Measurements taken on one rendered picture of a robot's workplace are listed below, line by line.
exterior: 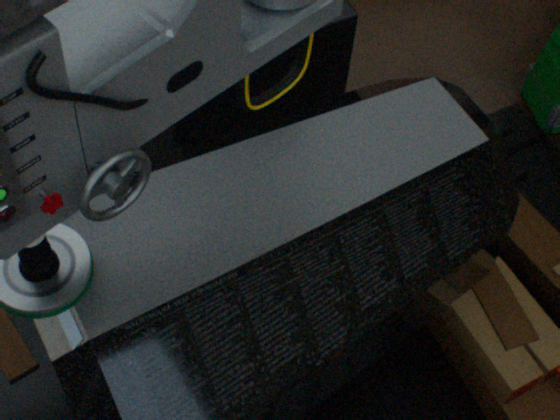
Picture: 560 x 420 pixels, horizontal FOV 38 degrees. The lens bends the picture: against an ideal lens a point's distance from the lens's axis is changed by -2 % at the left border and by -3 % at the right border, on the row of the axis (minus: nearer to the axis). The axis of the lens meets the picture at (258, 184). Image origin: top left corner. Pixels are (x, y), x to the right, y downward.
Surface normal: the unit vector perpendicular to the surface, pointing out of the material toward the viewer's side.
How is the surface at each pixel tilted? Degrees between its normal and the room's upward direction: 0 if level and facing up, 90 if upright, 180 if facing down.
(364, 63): 0
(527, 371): 0
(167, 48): 90
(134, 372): 45
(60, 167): 90
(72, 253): 0
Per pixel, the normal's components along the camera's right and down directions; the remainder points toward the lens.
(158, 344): 0.39, 0.07
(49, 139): 0.69, 0.59
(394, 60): 0.04, -0.60
